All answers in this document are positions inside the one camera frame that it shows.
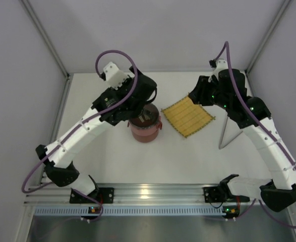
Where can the aluminium mounting rail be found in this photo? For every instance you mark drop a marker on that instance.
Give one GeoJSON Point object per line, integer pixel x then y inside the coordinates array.
{"type": "Point", "coordinates": [128, 194]}

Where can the bamboo woven mat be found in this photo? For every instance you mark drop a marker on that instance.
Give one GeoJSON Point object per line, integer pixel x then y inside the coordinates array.
{"type": "Point", "coordinates": [186, 117]}

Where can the grey lunch box lid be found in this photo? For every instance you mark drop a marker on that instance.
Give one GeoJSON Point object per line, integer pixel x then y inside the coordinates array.
{"type": "Point", "coordinates": [154, 115]}

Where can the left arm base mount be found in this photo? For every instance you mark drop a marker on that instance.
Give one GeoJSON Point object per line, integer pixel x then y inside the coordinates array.
{"type": "Point", "coordinates": [101, 195]}

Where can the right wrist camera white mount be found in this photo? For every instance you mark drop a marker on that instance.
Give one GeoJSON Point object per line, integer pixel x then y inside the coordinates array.
{"type": "Point", "coordinates": [218, 65]}

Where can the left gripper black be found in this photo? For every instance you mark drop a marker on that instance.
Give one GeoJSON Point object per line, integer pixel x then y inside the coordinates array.
{"type": "Point", "coordinates": [142, 100]}

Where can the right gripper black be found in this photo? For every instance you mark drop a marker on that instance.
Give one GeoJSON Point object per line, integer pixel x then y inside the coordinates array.
{"type": "Point", "coordinates": [198, 93]}

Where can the perforated cable duct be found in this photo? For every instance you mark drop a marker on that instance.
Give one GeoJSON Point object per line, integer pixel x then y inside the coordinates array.
{"type": "Point", "coordinates": [195, 210]}

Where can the pink lunch box tier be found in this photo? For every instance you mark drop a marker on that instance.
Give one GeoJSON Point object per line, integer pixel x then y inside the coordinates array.
{"type": "Point", "coordinates": [145, 131]}

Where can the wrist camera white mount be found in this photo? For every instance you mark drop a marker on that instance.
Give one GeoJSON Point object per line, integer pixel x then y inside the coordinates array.
{"type": "Point", "coordinates": [218, 65]}
{"type": "Point", "coordinates": [113, 76]}

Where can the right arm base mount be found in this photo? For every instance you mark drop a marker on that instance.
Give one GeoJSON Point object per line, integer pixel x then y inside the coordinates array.
{"type": "Point", "coordinates": [218, 194]}

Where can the metal tongs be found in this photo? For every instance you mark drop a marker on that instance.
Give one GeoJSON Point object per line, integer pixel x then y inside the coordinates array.
{"type": "Point", "coordinates": [230, 131]}

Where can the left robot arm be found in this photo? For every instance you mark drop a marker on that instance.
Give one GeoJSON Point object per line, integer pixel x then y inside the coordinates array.
{"type": "Point", "coordinates": [123, 100]}

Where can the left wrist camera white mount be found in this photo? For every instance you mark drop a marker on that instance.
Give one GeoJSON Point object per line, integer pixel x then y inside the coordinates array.
{"type": "Point", "coordinates": [113, 76]}

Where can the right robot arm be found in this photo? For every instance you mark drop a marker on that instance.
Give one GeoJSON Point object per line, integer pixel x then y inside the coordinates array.
{"type": "Point", "coordinates": [252, 116]}

